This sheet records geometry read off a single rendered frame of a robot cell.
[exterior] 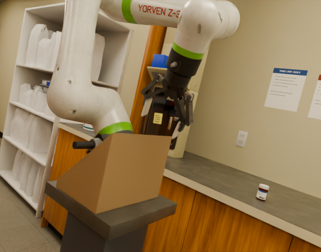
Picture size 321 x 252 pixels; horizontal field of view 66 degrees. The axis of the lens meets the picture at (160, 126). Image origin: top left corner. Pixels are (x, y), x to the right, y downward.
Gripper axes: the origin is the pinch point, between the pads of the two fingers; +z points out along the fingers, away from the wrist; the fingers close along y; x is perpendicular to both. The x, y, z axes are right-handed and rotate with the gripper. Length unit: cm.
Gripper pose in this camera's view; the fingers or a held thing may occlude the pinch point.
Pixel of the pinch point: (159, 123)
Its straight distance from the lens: 84.3
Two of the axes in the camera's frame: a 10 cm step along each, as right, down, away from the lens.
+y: 7.6, 5.6, -3.4
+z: -3.0, 7.6, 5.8
